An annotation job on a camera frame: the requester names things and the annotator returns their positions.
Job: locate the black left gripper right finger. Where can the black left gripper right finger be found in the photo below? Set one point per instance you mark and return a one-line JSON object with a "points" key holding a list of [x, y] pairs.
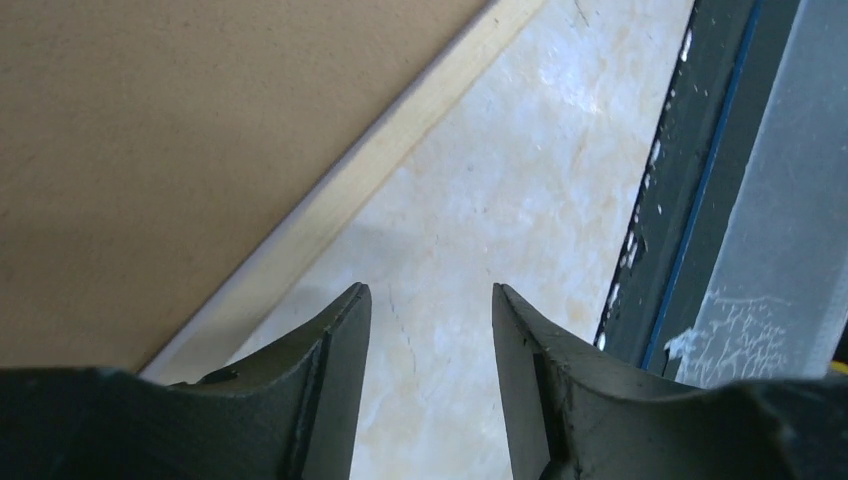
{"points": [[572, 411]]}

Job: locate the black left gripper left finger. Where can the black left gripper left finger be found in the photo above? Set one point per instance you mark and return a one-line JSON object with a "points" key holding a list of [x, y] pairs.
{"points": [[287, 411]]}

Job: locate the brown cardboard backing board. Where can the brown cardboard backing board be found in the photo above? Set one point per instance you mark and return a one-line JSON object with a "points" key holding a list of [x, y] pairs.
{"points": [[148, 147]]}

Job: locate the white wooden picture frame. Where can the white wooden picture frame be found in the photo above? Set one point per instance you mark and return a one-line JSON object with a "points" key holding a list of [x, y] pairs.
{"points": [[229, 317]]}

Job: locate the aluminium front rail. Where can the aluminium front rail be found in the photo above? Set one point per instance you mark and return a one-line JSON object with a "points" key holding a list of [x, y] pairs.
{"points": [[775, 305]]}

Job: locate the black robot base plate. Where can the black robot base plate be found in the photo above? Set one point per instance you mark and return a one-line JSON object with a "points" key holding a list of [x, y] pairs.
{"points": [[725, 67]]}

